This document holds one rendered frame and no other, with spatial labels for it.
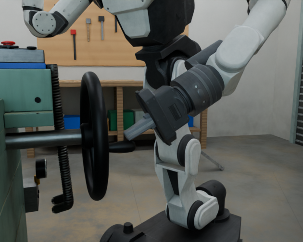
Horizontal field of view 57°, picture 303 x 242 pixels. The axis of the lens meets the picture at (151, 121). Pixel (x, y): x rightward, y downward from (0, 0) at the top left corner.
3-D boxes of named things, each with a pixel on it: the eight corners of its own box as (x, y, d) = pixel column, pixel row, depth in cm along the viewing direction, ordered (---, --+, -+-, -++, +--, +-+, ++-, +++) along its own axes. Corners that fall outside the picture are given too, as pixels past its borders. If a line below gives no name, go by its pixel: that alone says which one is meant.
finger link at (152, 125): (127, 138, 53) (154, 120, 54) (123, 135, 56) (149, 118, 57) (132, 145, 54) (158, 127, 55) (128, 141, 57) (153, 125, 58)
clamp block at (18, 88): (53, 111, 60) (50, 68, 59) (-19, 114, 56) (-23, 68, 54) (53, 103, 74) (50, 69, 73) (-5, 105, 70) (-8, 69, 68)
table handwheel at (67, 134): (92, 71, 76) (95, 173, 81) (10, 70, 69) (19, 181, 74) (114, 71, 49) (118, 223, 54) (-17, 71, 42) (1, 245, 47)
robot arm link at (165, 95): (157, 139, 62) (199, 111, 65) (175, 150, 53) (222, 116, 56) (129, 91, 59) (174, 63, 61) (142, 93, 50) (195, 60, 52)
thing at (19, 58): (45, 68, 60) (44, 42, 59) (-13, 68, 56) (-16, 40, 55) (46, 69, 72) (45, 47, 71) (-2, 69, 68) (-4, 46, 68)
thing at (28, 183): (39, 211, 84) (37, 186, 83) (-7, 217, 80) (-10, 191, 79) (40, 199, 92) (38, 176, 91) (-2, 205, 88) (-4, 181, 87)
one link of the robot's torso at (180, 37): (182, 63, 132) (173, 26, 124) (206, 63, 124) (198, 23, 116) (147, 91, 116) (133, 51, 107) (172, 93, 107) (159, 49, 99)
